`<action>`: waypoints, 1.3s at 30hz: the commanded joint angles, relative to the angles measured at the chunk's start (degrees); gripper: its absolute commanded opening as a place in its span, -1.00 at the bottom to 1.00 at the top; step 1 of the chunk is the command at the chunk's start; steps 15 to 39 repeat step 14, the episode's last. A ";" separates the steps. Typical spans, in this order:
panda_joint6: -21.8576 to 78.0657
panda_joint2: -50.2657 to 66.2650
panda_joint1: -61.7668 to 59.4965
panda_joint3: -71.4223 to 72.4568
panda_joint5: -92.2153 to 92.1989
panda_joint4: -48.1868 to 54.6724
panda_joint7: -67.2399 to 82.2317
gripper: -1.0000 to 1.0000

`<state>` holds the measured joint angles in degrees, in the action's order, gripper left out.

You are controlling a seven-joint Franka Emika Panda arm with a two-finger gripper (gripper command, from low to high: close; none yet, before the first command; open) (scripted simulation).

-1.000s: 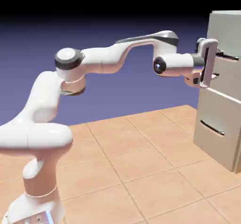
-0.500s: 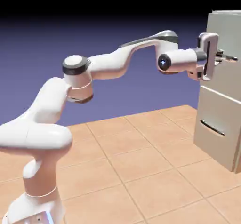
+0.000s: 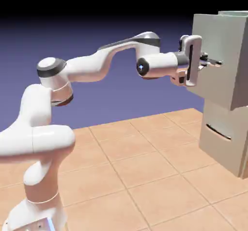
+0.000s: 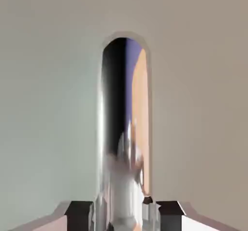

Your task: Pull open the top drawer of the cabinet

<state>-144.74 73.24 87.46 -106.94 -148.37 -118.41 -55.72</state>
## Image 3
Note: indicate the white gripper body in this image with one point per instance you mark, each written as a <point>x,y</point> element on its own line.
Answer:
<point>195,60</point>

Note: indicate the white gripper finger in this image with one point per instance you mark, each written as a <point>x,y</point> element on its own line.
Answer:
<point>202,66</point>
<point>204,56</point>

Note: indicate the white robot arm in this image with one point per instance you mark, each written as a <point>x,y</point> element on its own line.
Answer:
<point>93,68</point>

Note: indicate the pale grey drawer front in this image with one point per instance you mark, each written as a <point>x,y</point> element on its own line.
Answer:
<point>219,31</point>
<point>219,153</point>

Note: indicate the pale grey cabinet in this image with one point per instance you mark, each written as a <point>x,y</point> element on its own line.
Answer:
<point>222,153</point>

